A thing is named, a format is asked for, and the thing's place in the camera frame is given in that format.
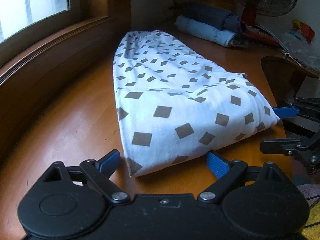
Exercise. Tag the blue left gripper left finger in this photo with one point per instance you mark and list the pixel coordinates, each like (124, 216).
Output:
(98, 172)

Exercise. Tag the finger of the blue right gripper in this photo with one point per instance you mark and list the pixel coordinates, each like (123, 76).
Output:
(286, 112)

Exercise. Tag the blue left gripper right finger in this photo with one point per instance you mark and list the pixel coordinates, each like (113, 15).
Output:
(230, 176)

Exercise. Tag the white patterned pyjama pants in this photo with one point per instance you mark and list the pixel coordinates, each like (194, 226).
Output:
(174, 105)

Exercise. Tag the dark chair back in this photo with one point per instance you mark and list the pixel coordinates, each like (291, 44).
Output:
(284, 78)

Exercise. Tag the yellow fuzzy rug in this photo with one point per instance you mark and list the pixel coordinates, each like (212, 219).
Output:
(312, 227)

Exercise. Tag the rolled light blue towel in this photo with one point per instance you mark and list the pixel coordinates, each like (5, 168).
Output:
(207, 32)

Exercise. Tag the dark navy folded garment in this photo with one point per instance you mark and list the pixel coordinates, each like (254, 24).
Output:
(215, 17)

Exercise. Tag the black standing fan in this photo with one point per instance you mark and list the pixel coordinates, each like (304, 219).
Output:
(272, 8)

